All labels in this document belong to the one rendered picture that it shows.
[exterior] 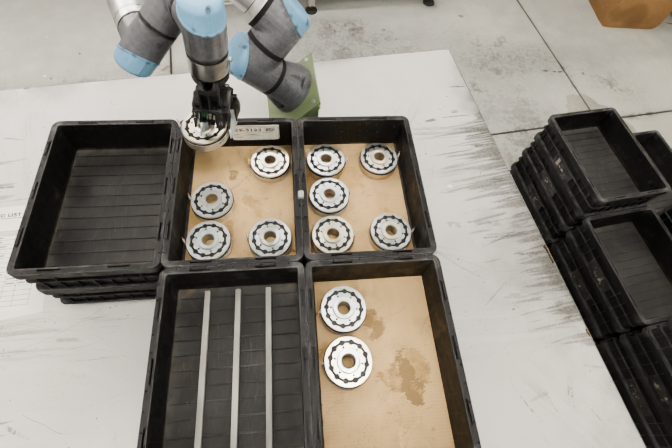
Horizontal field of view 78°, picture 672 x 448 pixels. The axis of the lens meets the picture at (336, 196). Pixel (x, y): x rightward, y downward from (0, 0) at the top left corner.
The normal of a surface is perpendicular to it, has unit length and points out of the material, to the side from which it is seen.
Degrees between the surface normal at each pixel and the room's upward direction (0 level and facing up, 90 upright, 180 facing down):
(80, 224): 0
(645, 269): 0
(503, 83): 0
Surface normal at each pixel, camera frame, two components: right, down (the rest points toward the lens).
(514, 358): 0.07, -0.50
